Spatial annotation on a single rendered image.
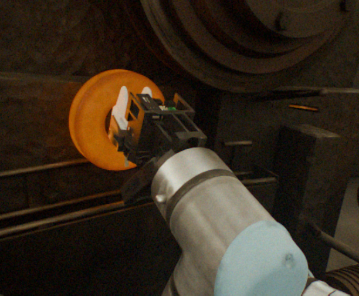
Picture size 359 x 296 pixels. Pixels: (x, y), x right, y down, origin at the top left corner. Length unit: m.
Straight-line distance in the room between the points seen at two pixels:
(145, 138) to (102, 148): 0.13
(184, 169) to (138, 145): 0.10
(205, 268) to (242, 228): 0.05
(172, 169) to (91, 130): 0.21
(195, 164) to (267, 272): 0.13
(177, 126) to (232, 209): 0.14
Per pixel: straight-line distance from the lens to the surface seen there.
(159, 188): 0.42
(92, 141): 0.60
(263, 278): 0.34
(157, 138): 0.48
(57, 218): 0.61
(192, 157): 0.42
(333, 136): 0.88
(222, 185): 0.39
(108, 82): 0.59
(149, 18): 0.58
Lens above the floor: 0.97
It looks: 17 degrees down
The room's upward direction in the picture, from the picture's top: 7 degrees clockwise
